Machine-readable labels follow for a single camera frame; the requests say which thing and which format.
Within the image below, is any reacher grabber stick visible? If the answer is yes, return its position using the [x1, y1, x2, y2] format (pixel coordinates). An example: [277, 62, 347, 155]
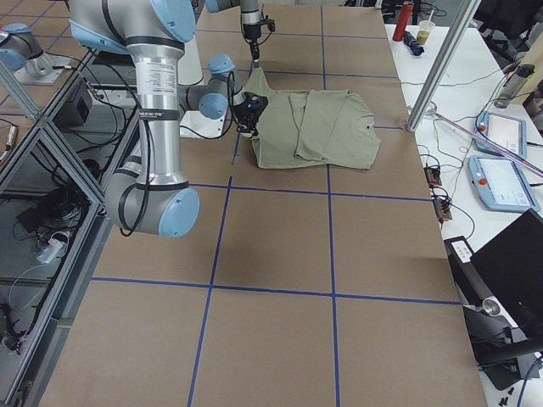
[423, 109, 543, 178]

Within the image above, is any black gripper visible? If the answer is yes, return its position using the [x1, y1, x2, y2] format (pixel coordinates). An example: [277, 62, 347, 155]
[245, 25, 261, 69]
[232, 105, 261, 135]

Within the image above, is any clear water bottle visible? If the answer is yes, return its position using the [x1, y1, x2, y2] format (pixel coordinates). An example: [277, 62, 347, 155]
[494, 64, 535, 109]

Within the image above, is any aluminium frame post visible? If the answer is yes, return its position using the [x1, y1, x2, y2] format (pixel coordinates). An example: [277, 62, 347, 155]
[406, 0, 481, 132]

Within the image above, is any olive green long-sleeve shirt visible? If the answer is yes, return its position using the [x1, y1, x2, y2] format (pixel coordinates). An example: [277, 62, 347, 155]
[245, 68, 381, 170]

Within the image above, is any near blue teach pendant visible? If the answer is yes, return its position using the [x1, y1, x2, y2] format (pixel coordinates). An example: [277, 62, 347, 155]
[467, 156, 540, 213]

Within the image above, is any black box with white label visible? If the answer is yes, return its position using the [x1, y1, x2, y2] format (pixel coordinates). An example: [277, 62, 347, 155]
[444, 236, 492, 306]

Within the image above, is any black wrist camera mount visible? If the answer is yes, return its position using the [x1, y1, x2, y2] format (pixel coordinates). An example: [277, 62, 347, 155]
[235, 92, 268, 114]
[260, 15, 276, 33]

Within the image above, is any third robot arm in background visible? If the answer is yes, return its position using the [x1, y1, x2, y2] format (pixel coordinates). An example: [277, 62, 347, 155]
[1, 23, 72, 85]

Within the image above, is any blue teach pendant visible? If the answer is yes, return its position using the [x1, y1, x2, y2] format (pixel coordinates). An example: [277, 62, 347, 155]
[474, 111, 527, 159]
[467, 156, 540, 213]

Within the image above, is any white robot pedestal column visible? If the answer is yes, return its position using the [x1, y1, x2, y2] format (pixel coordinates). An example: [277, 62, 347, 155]
[177, 36, 234, 140]

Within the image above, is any far blue teach pendant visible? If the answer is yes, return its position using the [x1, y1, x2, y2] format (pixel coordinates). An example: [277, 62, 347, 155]
[474, 111, 527, 159]

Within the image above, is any iced coffee plastic cup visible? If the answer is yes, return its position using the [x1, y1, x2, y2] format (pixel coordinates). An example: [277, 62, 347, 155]
[417, 12, 435, 46]

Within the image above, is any folded navy blue umbrella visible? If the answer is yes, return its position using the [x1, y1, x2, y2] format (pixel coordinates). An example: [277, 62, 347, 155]
[403, 31, 424, 57]

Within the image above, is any red cylindrical bottle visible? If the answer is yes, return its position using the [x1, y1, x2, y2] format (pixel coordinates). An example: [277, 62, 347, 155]
[392, 1, 414, 42]

